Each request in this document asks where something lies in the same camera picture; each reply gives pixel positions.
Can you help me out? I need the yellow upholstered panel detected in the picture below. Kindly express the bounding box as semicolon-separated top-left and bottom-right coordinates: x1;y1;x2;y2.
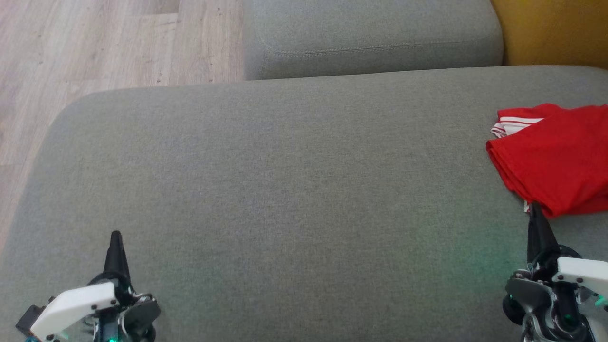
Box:
490;0;608;70

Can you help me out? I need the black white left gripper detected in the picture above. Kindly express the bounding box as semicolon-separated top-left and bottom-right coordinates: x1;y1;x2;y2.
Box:
14;231;162;342

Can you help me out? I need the large grey sofa seat cushion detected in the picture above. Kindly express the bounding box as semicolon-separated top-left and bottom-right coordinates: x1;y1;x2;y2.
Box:
0;65;608;342

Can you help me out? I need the small grey sofa cushion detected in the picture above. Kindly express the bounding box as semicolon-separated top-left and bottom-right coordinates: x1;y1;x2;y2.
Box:
243;0;504;81

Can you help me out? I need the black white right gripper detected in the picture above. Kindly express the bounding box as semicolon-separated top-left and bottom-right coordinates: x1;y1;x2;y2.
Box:
503;201;608;342

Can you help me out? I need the red and white t-shirt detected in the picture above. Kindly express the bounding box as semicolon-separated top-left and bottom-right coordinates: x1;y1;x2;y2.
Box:
485;103;608;219

